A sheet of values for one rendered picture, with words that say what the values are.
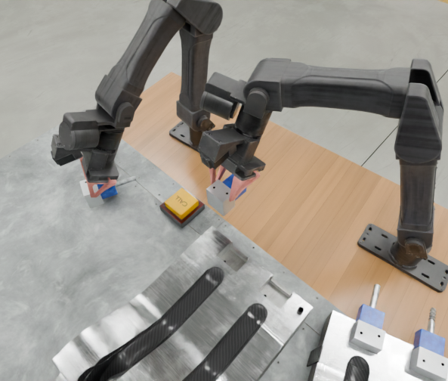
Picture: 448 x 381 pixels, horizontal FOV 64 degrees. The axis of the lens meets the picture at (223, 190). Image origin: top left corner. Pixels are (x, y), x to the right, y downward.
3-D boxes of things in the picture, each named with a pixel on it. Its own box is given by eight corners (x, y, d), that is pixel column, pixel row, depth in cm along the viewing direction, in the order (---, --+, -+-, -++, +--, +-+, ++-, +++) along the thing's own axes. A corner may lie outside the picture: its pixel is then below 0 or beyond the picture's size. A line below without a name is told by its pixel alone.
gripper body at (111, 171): (89, 181, 79) (97, 156, 75) (79, 150, 85) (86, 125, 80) (117, 181, 83) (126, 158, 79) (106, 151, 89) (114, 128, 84)
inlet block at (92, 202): (134, 177, 96) (131, 164, 92) (140, 190, 93) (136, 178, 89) (85, 193, 93) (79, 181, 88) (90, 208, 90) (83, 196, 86)
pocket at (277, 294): (270, 281, 73) (272, 274, 70) (291, 298, 71) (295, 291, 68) (256, 297, 71) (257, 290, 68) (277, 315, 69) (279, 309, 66)
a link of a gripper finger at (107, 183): (81, 204, 84) (89, 176, 79) (75, 182, 88) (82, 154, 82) (109, 203, 88) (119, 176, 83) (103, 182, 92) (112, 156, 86)
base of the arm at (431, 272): (461, 280, 71) (471, 254, 74) (366, 227, 78) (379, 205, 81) (441, 294, 77) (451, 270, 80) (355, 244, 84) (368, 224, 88)
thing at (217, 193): (248, 169, 84) (248, 154, 79) (264, 181, 82) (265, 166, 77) (207, 202, 79) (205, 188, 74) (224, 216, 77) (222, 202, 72)
